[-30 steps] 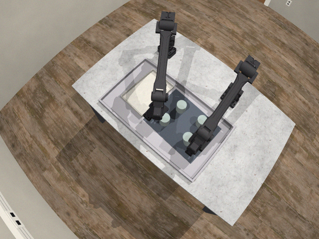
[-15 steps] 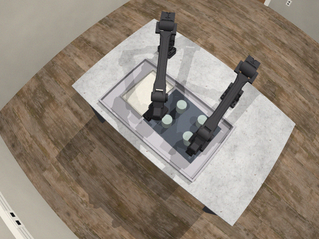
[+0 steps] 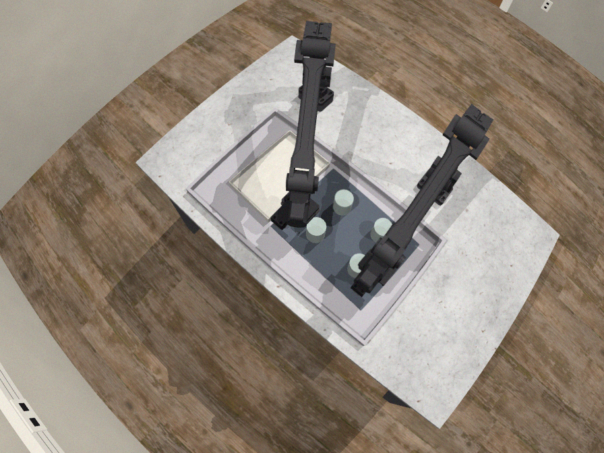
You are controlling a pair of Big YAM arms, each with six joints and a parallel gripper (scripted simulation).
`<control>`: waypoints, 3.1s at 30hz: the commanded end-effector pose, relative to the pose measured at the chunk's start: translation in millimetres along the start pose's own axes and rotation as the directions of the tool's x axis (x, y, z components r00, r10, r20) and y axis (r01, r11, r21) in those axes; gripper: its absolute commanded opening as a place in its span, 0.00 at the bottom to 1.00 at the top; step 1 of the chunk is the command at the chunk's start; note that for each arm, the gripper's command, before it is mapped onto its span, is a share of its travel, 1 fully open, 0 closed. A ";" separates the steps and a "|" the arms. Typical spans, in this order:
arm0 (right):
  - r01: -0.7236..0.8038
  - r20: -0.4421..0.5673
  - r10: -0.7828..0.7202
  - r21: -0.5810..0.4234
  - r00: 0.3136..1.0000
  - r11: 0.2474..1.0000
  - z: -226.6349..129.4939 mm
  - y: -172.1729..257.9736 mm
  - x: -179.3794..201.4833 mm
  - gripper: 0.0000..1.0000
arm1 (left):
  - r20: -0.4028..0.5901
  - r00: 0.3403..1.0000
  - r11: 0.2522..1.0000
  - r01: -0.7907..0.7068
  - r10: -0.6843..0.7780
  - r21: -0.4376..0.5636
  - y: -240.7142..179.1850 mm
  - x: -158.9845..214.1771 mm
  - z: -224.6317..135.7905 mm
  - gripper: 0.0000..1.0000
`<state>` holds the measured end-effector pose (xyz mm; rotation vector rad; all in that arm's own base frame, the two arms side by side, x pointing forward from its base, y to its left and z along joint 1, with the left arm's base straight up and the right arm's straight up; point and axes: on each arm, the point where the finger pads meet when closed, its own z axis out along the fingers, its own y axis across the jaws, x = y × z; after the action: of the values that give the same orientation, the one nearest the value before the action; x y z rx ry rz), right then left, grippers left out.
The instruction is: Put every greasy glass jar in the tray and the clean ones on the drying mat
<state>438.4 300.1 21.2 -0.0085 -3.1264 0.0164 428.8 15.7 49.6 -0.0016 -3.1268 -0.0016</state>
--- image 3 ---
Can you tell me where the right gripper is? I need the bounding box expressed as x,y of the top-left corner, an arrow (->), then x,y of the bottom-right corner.
280,192 -> 320,224

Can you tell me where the clear glass cylinder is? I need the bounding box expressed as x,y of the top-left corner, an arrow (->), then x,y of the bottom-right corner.
371,218 -> 392,242
306,217 -> 326,243
347,253 -> 364,278
333,189 -> 354,216

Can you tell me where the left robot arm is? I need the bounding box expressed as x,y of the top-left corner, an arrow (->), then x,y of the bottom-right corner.
351,104 -> 493,297

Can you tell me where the dark grey flat mat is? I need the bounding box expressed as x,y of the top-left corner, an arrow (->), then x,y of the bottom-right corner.
271,169 -> 395,310

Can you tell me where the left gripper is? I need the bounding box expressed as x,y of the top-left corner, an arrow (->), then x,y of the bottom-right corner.
358,249 -> 396,286

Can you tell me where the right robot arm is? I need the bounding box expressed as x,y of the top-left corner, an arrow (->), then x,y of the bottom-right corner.
271,21 -> 336,230

